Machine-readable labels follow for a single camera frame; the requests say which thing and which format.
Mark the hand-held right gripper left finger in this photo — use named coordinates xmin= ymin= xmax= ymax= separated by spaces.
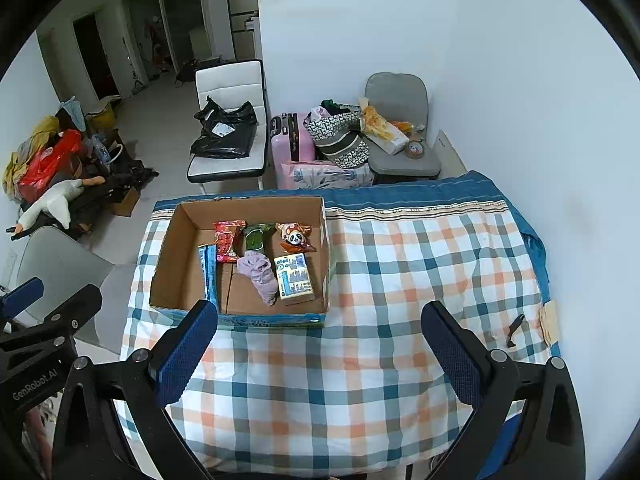
xmin=52 ymin=299 xmax=219 ymax=480

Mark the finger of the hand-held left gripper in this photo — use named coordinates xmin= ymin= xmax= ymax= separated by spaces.
xmin=0 ymin=277 xmax=45 ymax=320
xmin=0 ymin=284 xmax=103 ymax=356

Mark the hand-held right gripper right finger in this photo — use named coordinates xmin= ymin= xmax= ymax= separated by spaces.
xmin=420 ymin=301 xmax=587 ymax=480

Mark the long blue packet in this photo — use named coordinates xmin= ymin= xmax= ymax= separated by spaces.
xmin=198 ymin=243 xmax=221 ymax=311

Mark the purple sock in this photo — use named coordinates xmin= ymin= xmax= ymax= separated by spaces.
xmin=236 ymin=253 xmax=279 ymax=307

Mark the red snack packet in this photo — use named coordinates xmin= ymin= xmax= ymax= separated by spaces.
xmin=212 ymin=220 xmax=247 ymax=264

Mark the green snack packet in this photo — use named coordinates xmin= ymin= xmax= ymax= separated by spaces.
xmin=243 ymin=222 xmax=276 ymax=256

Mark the panda print snack packet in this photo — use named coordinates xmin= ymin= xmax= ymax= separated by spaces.
xmin=276 ymin=222 xmax=317 ymax=254

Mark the light grey chair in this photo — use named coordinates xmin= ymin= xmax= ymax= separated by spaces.
xmin=15 ymin=225 xmax=116 ymax=341

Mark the small black clip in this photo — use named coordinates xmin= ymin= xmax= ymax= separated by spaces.
xmin=506 ymin=314 xmax=526 ymax=350

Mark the white goose plush toy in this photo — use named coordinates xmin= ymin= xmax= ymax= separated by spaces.
xmin=7 ymin=176 xmax=106 ymax=241

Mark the beige folded paper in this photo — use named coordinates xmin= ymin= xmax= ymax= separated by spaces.
xmin=539 ymin=300 xmax=561 ymax=346

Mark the small cardboard box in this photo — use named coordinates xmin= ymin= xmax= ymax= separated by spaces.
xmin=107 ymin=187 xmax=141 ymax=217

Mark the plaid bed sheet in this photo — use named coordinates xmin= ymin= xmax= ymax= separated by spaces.
xmin=120 ymin=199 xmax=561 ymax=478

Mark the red plastic bag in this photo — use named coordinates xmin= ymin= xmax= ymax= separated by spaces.
xmin=19 ymin=129 xmax=83 ymax=203

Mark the yellow cloth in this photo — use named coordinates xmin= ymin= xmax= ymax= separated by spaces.
xmin=2 ymin=115 xmax=60 ymax=196

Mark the black folded cart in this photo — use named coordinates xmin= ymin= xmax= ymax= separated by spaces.
xmin=65 ymin=160 xmax=161 ymax=231

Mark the yellow cardboard box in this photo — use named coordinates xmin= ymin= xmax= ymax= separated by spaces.
xmin=85 ymin=100 xmax=123 ymax=133

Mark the pink floral pillow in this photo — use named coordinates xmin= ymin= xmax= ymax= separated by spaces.
xmin=280 ymin=161 xmax=373 ymax=190

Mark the black plastic bag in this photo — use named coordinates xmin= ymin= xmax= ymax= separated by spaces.
xmin=190 ymin=96 xmax=258 ymax=159

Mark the yellow wrapped package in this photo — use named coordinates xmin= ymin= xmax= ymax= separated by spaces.
xmin=360 ymin=105 xmax=408 ymax=155

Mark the pink suitcase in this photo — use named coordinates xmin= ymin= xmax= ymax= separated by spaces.
xmin=270 ymin=112 xmax=316 ymax=191

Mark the black white patterned tote bag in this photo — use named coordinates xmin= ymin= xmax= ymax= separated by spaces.
xmin=303 ymin=105 xmax=371 ymax=170

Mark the grey cushioned chair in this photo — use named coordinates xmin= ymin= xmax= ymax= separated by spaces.
xmin=364 ymin=72 xmax=443 ymax=179

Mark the white padded chair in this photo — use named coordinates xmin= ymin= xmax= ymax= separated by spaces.
xmin=187 ymin=59 xmax=267 ymax=193

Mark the glass sliding door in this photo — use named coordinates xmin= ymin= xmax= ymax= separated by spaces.
xmin=122 ymin=0 xmax=211 ymax=91

